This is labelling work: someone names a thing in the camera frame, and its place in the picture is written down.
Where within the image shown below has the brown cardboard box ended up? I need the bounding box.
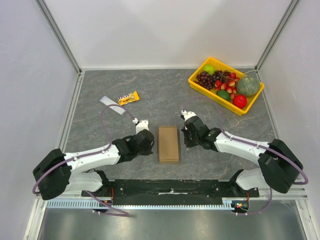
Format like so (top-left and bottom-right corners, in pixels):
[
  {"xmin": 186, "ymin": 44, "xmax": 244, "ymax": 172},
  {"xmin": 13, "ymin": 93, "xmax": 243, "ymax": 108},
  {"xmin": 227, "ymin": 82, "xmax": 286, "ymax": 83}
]
[{"xmin": 157, "ymin": 126, "xmax": 180, "ymax": 164}]

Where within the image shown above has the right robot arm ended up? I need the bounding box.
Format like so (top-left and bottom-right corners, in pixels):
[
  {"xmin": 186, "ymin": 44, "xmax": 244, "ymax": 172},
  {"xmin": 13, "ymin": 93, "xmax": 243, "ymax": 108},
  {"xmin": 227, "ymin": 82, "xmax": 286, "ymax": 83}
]
[{"xmin": 180, "ymin": 111, "xmax": 303, "ymax": 197}]

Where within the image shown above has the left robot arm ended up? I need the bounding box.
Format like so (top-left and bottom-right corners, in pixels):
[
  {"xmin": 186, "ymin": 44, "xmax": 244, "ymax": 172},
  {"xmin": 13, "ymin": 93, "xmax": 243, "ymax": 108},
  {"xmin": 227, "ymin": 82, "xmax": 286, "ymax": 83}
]
[{"xmin": 32, "ymin": 129, "xmax": 155, "ymax": 200}]

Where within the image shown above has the dark green lime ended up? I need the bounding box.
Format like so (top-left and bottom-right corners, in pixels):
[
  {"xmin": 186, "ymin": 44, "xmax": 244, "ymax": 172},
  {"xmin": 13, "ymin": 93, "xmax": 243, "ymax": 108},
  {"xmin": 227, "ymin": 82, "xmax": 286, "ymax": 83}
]
[{"xmin": 216, "ymin": 90, "xmax": 231, "ymax": 101}]

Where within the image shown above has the yellow candy packet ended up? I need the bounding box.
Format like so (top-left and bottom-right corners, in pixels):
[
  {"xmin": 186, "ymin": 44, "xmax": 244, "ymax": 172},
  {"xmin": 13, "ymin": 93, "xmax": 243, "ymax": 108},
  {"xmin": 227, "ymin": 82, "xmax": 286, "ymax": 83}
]
[{"xmin": 117, "ymin": 91, "xmax": 140, "ymax": 106}]

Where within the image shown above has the red apple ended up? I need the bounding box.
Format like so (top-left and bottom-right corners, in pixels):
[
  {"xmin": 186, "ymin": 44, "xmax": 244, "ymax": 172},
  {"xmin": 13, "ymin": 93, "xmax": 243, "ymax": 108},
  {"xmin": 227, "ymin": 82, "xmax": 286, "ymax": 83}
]
[{"xmin": 232, "ymin": 94, "xmax": 248, "ymax": 109}]

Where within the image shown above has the purple grape bunch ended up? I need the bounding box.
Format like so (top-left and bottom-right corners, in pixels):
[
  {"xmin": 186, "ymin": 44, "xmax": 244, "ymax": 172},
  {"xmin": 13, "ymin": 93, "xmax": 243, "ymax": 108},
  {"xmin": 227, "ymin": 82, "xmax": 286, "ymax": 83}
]
[{"xmin": 194, "ymin": 70, "xmax": 232, "ymax": 91}]

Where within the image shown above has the red strawberry cluster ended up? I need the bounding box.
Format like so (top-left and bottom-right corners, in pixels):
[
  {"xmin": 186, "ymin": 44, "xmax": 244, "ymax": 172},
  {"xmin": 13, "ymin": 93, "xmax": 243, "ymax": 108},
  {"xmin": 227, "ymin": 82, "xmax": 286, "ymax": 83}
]
[{"xmin": 215, "ymin": 72, "xmax": 240, "ymax": 101}]

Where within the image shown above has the light green apple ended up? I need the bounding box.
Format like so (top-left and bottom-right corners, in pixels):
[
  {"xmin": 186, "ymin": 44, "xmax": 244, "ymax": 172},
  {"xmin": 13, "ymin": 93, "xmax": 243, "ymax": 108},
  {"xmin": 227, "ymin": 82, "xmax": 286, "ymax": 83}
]
[{"xmin": 203, "ymin": 64, "xmax": 216, "ymax": 76}]

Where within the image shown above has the green netted melon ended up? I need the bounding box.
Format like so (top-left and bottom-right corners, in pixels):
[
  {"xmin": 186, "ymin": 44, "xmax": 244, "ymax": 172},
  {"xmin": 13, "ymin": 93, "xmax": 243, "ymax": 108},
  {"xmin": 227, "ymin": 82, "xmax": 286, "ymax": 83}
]
[{"xmin": 236, "ymin": 70, "xmax": 260, "ymax": 97}]

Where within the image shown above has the yellow plastic tray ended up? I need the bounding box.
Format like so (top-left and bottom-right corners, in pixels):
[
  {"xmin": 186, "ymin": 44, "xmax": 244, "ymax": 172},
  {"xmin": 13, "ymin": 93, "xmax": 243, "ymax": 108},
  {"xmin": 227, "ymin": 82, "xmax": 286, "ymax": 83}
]
[{"xmin": 188, "ymin": 57, "xmax": 265, "ymax": 116}]

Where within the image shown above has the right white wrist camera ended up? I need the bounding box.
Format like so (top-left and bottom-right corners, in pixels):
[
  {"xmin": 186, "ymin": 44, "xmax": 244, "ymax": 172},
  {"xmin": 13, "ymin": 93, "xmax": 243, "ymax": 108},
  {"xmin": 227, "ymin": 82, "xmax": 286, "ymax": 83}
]
[{"xmin": 180, "ymin": 109, "xmax": 197, "ymax": 122}]

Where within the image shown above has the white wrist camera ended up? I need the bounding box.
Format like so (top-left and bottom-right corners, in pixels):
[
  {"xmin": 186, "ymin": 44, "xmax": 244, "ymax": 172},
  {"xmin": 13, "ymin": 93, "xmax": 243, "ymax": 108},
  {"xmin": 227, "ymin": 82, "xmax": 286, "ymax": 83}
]
[
  {"xmin": 180, "ymin": 109, "xmax": 197, "ymax": 122},
  {"xmin": 132, "ymin": 118, "xmax": 149, "ymax": 134}
]

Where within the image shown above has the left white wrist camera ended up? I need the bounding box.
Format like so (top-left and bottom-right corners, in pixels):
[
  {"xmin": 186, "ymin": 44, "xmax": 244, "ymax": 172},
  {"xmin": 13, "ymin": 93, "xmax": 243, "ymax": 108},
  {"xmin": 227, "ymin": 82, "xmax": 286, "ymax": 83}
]
[{"xmin": 132, "ymin": 118, "xmax": 149, "ymax": 134}]

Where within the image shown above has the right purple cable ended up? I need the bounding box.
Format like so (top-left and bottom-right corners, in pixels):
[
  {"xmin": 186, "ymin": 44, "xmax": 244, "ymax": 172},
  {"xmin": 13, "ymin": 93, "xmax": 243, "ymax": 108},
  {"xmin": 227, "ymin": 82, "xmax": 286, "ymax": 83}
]
[{"xmin": 183, "ymin": 95, "xmax": 309, "ymax": 216}]

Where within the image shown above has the purple cable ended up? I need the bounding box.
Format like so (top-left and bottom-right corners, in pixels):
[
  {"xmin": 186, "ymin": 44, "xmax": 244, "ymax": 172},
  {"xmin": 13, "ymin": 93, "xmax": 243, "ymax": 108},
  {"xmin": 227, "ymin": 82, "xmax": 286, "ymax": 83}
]
[
  {"xmin": 33, "ymin": 104, "xmax": 138, "ymax": 217},
  {"xmin": 183, "ymin": 95, "xmax": 309, "ymax": 216}
]

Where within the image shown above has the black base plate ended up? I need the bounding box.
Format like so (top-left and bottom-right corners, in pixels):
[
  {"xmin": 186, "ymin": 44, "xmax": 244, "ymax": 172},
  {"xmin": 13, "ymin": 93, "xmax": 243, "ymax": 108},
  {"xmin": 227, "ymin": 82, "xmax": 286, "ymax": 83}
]
[{"xmin": 93, "ymin": 179, "xmax": 260, "ymax": 199}]

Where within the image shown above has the grey slotted cable duct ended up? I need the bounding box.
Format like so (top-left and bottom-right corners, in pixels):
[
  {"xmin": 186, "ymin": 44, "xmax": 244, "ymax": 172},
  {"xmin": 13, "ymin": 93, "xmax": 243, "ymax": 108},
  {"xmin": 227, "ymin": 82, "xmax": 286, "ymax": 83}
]
[{"xmin": 46, "ymin": 198, "xmax": 237, "ymax": 210}]

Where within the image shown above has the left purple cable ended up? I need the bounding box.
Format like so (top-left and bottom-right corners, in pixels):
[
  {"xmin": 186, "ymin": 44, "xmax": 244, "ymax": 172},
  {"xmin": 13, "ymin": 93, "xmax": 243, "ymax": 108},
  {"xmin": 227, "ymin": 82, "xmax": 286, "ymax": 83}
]
[{"xmin": 33, "ymin": 104, "xmax": 138, "ymax": 217}]

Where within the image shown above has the aluminium frame rail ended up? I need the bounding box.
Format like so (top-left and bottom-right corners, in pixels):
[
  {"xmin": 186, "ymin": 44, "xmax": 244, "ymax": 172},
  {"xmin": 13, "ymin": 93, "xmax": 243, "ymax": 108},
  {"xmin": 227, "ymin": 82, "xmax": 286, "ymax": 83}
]
[{"xmin": 36, "ymin": 178, "xmax": 309, "ymax": 200}]

